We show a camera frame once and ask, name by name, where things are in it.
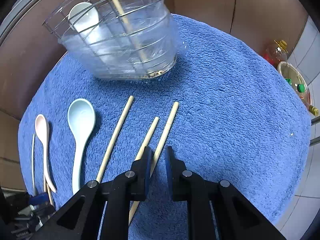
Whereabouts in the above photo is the green cap bottle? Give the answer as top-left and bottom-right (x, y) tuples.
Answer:
(296, 84), (312, 105)

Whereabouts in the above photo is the blue terry towel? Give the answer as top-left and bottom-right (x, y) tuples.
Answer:
(18, 14), (312, 240)

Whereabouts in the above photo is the cooking oil bottle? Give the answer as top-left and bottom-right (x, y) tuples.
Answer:
(264, 39), (289, 65)

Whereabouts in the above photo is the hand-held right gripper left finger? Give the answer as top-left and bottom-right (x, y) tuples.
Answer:
(30, 146), (153, 240)

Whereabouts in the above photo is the white ceramic spoon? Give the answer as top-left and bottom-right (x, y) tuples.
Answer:
(68, 2), (118, 63)

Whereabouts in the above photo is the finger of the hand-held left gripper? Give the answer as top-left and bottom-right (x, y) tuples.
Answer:
(27, 192), (56, 214)

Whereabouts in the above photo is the light blue spoon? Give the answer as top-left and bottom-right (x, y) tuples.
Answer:
(67, 99), (96, 195)

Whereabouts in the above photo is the pale pink spoon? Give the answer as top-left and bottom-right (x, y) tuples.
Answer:
(35, 114), (57, 193)

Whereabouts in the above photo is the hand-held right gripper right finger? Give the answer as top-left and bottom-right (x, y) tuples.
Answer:
(165, 146), (288, 240)

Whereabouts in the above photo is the wire and clear utensil holder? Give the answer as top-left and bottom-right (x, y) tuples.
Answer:
(42, 0), (188, 80)

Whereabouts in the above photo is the white chopstick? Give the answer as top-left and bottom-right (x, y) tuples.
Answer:
(31, 133), (37, 196)

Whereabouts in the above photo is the wooden chopstick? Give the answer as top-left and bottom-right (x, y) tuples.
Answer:
(101, 0), (148, 63)
(44, 175), (54, 205)
(96, 95), (134, 182)
(135, 117), (160, 160)
(128, 102), (179, 225)

